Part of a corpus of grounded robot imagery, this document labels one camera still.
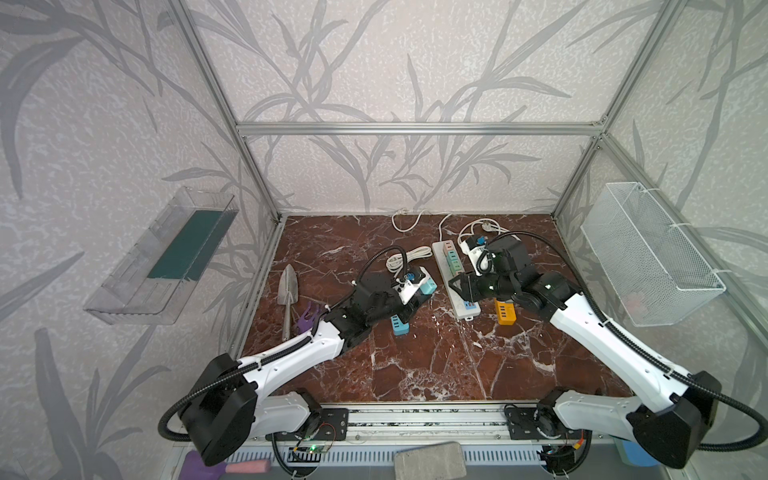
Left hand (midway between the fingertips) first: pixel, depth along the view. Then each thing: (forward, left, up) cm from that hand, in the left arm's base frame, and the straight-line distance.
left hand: (428, 282), depth 77 cm
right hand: (+1, -7, +3) cm, 7 cm away
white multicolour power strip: (+17, -9, -18) cm, 26 cm away
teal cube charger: (-3, 0, +2) cm, 3 cm away
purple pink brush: (-38, +54, -19) cm, 69 cm away
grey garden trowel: (+7, +45, -22) cm, 50 cm away
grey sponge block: (-37, -1, -17) cm, 40 cm away
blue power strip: (-5, +7, -18) cm, 20 cm away
